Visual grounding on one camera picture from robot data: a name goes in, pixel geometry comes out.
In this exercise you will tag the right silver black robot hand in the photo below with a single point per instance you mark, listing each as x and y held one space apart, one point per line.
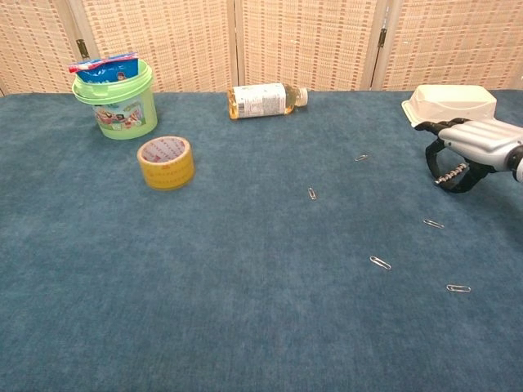
478 136

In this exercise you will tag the silver paper clip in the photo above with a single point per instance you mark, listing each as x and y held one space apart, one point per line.
380 262
433 223
361 157
312 193
458 288

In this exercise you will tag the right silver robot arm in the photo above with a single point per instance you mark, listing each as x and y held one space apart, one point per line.
519 163

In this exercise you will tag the white plastic food container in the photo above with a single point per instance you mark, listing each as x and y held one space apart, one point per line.
449 102

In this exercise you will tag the woven folding screen panel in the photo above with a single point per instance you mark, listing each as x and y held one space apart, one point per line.
163 41
306 41
37 45
453 41

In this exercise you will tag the dark metal screen hinge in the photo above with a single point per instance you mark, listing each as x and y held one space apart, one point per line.
82 48
382 36

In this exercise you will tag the yellow drink plastic bottle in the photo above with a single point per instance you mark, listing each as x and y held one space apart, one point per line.
261 101

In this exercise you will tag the blue felt table cover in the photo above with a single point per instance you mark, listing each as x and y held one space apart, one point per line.
224 265

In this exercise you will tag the yellow packing tape roll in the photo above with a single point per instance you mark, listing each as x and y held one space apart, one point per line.
167 173

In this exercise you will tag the green plastic bucket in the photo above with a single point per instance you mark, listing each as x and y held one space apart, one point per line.
126 110

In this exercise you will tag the blue red snack packet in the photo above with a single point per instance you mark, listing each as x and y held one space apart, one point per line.
104 69

